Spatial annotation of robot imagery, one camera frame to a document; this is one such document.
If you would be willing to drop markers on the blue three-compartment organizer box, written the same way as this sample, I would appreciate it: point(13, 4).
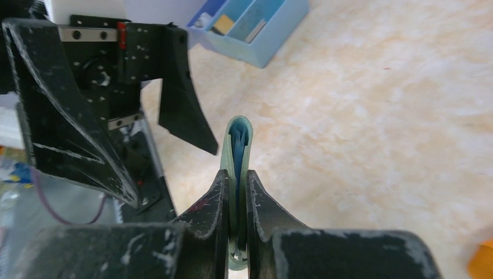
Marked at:
point(260, 29)

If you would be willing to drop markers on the orange cylinder tube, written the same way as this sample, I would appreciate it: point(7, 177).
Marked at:
point(480, 264)

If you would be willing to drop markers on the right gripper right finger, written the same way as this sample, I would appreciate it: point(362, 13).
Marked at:
point(280, 246)

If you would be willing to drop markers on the green card holder wallet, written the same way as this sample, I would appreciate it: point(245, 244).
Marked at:
point(235, 160)

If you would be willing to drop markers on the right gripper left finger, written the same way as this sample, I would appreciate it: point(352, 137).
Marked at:
point(193, 245)

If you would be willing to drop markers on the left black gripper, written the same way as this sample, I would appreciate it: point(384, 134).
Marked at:
point(103, 140)

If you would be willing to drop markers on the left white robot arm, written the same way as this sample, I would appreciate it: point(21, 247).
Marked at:
point(144, 46)

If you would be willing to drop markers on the gold card in box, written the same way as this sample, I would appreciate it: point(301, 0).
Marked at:
point(223, 25)

